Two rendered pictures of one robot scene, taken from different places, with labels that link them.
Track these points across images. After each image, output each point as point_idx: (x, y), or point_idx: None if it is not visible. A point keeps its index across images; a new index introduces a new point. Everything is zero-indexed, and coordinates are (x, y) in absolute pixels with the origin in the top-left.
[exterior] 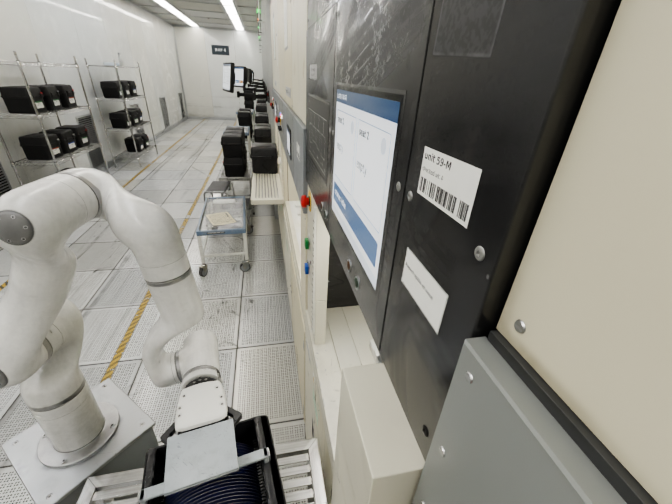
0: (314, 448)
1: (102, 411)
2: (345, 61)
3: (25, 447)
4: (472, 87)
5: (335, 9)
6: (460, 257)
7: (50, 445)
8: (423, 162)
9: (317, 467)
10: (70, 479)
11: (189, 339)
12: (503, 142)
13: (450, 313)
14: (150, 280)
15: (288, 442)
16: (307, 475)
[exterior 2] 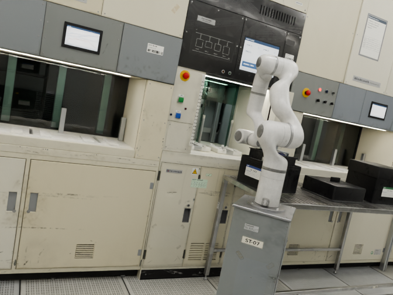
0: (228, 175)
1: (252, 201)
2: (252, 33)
3: (285, 215)
4: (292, 48)
5: (243, 17)
6: None
7: (278, 208)
8: (285, 55)
9: (234, 175)
10: (282, 205)
11: (245, 130)
12: (295, 53)
13: None
14: (266, 93)
15: (229, 177)
16: (222, 199)
